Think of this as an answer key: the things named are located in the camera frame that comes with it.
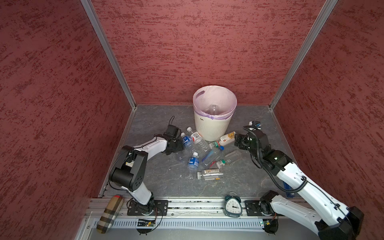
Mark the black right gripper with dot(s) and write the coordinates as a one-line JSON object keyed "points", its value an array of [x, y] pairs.
{"points": [[243, 138]]}

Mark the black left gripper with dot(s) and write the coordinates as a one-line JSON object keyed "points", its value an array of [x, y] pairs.
{"points": [[180, 147]]}

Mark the green cap clear bottle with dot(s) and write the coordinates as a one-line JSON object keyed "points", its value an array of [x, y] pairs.
{"points": [[229, 159]]}

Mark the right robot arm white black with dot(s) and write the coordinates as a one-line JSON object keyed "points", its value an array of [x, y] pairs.
{"points": [[327, 217]]}

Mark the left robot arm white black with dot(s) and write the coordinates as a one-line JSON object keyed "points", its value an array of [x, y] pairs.
{"points": [[128, 171]]}

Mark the white ribbed waste bin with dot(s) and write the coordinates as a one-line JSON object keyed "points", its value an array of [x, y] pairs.
{"points": [[211, 130]]}

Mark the purple bin liner bag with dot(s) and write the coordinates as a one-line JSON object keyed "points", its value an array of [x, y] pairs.
{"points": [[214, 95]]}

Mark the white red label bottle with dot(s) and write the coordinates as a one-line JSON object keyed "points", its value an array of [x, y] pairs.
{"points": [[199, 141]]}

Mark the green label clear bottle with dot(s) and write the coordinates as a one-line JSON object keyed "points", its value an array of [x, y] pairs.
{"points": [[216, 145]]}

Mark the clear tube white label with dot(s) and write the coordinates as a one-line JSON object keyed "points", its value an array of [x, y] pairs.
{"points": [[209, 174]]}

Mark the blue tool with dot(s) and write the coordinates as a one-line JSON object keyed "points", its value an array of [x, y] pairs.
{"points": [[288, 188]]}

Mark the clear tube yellow tip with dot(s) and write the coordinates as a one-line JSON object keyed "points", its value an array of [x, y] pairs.
{"points": [[211, 178]]}

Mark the green alarm clock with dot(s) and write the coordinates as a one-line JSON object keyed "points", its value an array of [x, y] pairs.
{"points": [[232, 207]]}

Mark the plaid checkered pouch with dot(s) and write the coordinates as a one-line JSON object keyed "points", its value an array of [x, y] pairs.
{"points": [[110, 213]]}

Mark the right corner aluminium post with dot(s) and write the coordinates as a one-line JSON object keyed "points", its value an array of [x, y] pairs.
{"points": [[313, 26]]}

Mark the corner aluminium post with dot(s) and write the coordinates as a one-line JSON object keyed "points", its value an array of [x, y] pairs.
{"points": [[313, 26], [97, 26]]}

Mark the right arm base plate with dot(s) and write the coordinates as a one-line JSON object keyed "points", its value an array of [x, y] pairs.
{"points": [[257, 208]]}

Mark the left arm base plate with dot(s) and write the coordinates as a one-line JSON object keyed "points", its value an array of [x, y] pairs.
{"points": [[160, 207]]}

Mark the aluminium rail frame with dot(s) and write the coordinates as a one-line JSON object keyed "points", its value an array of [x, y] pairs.
{"points": [[207, 214]]}

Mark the left corner aluminium post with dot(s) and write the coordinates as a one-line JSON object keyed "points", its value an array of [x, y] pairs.
{"points": [[97, 26]]}

